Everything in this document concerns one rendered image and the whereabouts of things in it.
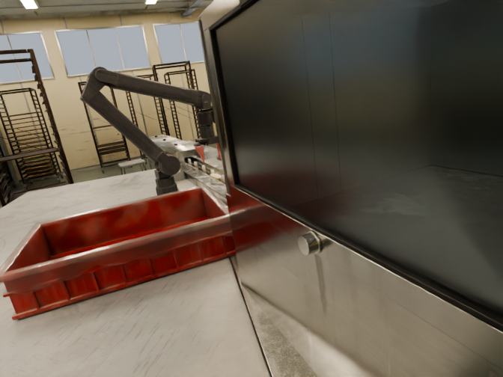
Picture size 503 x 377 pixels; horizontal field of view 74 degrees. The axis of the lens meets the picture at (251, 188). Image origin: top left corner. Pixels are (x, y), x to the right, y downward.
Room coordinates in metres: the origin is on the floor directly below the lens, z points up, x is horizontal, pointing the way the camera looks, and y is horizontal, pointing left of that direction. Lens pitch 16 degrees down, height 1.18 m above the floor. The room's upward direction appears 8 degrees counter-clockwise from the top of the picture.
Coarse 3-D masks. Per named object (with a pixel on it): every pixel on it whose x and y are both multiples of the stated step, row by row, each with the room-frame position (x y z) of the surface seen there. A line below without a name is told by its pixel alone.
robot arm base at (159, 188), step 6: (156, 180) 1.28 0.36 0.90; (162, 180) 1.26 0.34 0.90; (168, 180) 1.27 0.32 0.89; (156, 186) 1.29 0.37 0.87; (162, 186) 1.26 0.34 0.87; (168, 186) 1.27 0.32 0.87; (174, 186) 1.28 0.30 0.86; (156, 192) 1.27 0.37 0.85; (162, 192) 1.25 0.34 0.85; (168, 192) 1.26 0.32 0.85
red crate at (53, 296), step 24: (120, 240) 0.89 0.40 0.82; (216, 240) 0.70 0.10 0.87; (144, 264) 0.65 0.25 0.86; (168, 264) 0.66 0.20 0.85; (192, 264) 0.67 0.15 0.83; (48, 288) 0.59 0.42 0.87; (72, 288) 0.60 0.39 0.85; (96, 288) 0.61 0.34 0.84; (120, 288) 0.62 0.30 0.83; (24, 312) 0.57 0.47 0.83
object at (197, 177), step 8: (184, 168) 1.61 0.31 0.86; (192, 168) 1.58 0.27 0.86; (192, 176) 1.42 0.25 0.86; (200, 176) 1.40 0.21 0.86; (208, 176) 1.37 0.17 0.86; (200, 184) 1.31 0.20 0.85; (208, 184) 1.24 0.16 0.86; (216, 184) 1.22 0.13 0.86; (224, 184) 1.20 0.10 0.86; (216, 192) 1.11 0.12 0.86; (224, 192) 1.09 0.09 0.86; (224, 200) 1.05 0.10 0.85
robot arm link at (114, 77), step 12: (96, 72) 1.17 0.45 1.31; (108, 72) 1.19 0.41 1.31; (108, 84) 1.26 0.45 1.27; (120, 84) 1.23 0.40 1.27; (132, 84) 1.25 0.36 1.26; (144, 84) 1.27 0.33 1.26; (156, 84) 1.30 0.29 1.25; (168, 84) 1.33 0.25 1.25; (156, 96) 1.30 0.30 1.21; (168, 96) 1.31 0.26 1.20; (180, 96) 1.33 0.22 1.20; (192, 96) 1.35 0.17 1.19
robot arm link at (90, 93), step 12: (96, 84) 1.18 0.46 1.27; (84, 96) 1.16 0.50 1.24; (96, 96) 1.18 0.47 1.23; (96, 108) 1.18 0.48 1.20; (108, 108) 1.20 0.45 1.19; (108, 120) 1.21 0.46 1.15; (120, 120) 1.22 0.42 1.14; (132, 132) 1.23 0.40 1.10; (144, 144) 1.25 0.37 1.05; (156, 144) 1.28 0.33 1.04; (156, 156) 1.25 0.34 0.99; (168, 156) 1.26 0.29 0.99; (168, 168) 1.26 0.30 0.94
